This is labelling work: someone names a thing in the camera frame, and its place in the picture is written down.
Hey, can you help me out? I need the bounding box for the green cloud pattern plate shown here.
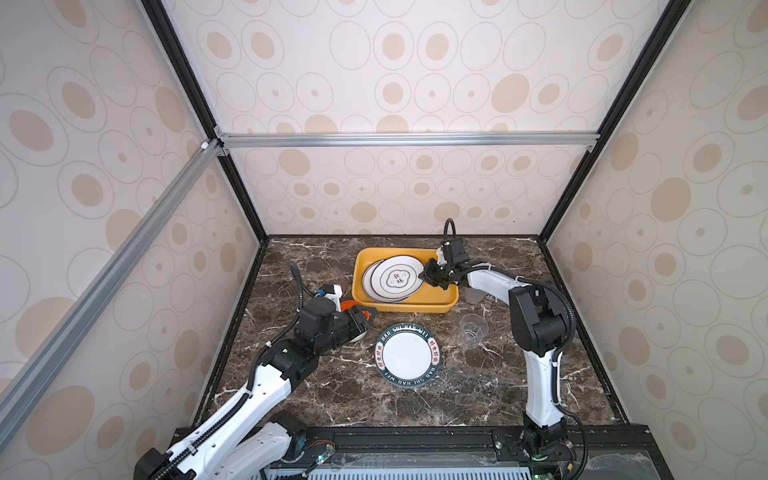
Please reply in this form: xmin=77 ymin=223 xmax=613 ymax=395
xmin=372 ymin=255 xmax=424 ymax=303

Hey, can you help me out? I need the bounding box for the green rim lettered plate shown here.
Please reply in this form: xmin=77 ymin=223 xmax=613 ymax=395
xmin=374 ymin=323 xmax=443 ymax=389

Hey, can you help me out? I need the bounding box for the red character white plate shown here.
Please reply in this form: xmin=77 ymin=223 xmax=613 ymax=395
xmin=361 ymin=261 xmax=381 ymax=302

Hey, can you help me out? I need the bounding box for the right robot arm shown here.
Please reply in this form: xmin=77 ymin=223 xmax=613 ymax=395
xmin=420 ymin=235 xmax=576 ymax=459

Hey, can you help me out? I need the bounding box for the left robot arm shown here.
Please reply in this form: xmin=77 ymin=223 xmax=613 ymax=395
xmin=133 ymin=284 xmax=378 ymax=479

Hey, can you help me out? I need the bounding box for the yellow plastic bin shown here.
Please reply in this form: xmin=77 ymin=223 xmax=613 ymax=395
xmin=352 ymin=247 xmax=459 ymax=313

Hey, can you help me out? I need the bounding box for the orange plastic bowl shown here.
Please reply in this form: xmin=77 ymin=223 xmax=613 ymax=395
xmin=341 ymin=300 xmax=371 ymax=320

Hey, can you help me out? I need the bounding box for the grey translucent cup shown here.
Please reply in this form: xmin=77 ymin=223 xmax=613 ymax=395
xmin=463 ymin=287 xmax=486 ymax=304

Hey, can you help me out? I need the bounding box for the clear plastic cup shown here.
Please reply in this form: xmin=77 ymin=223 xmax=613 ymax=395
xmin=458 ymin=314 xmax=489 ymax=349

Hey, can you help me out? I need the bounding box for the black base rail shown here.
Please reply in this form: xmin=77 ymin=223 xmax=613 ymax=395
xmin=256 ymin=424 xmax=672 ymax=479

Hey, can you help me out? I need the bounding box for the horizontal aluminium rail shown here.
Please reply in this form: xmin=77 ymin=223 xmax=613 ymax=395
xmin=220 ymin=131 xmax=600 ymax=148

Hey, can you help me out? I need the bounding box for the left diagonal aluminium rail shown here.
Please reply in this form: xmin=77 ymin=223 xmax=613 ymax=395
xmin=1 ymin=138 xmax=222 ymax=449

